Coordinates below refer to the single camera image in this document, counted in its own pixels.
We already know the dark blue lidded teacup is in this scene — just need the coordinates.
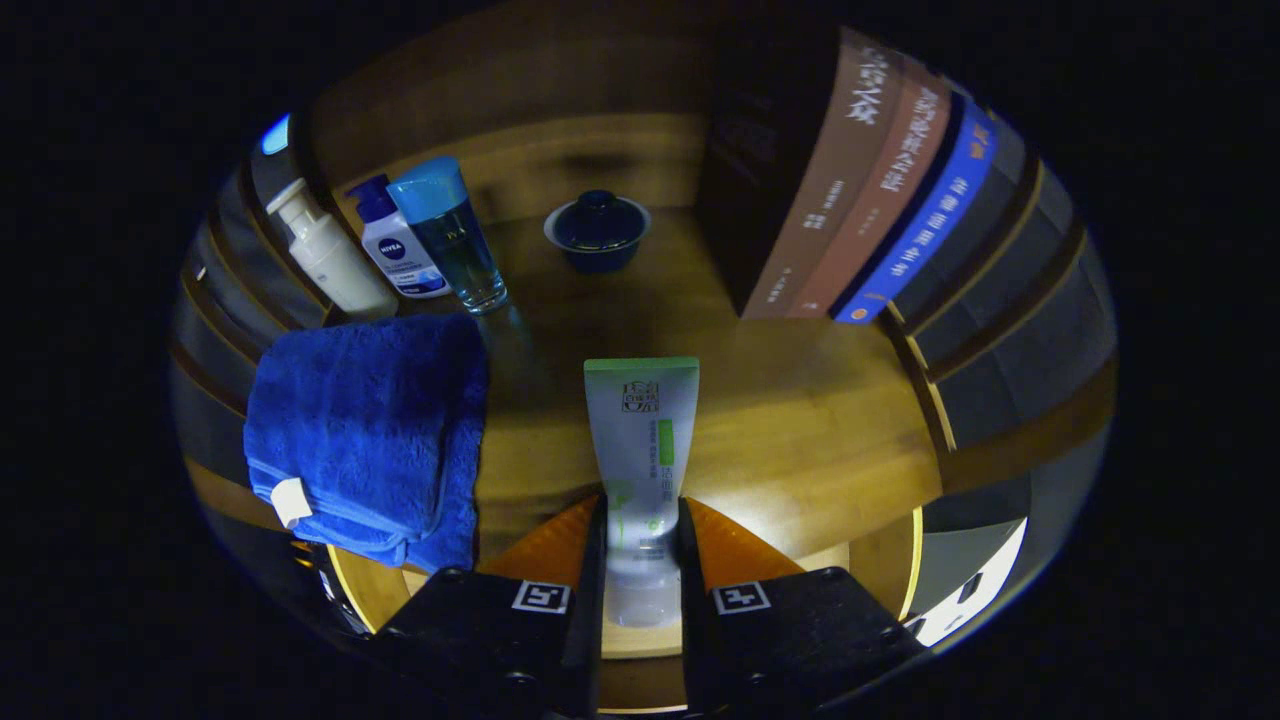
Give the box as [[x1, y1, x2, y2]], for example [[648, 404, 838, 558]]
[[543, 190, 652, 274]]

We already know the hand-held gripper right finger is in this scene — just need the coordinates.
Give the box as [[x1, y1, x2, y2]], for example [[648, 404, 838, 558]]
[[678, 495, 926, 719]]

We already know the brown wooden cabinet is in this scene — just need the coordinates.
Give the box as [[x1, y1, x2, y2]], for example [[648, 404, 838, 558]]
[[172, 5, 1119, 641]]

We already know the clear teal bottle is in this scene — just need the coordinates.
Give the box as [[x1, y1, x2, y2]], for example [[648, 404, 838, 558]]
[[387, 156, 509, 314]]

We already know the white lotion bottle blue cap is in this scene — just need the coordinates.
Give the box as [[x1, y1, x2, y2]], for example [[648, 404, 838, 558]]
[[345, 174, 451, 299]]

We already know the reddish brown book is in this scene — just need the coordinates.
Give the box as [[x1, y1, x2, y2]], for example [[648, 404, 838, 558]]
[[790, 60, 953, 319]]

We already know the folded blue towel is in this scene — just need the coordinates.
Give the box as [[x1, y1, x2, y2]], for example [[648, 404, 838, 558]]
[[243, 313, 491, 573]]

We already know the white tube with green end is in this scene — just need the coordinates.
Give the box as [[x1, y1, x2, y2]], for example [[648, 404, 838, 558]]
[[583, 357, 701, 629]]

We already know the blue book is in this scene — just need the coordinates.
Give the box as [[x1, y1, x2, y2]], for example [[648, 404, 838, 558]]
[[832, 95, 999, 325]]

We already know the white pump bottle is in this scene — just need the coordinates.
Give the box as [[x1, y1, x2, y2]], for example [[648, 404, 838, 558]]
[[265, 178, 399, 319]]

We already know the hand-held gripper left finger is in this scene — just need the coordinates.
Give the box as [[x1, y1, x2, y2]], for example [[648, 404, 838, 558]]
[[375, 492, 609, 720]]

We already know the brown wooden countertop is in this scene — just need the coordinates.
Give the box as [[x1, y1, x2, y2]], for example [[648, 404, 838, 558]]
[[320, 200, 951, 611]]

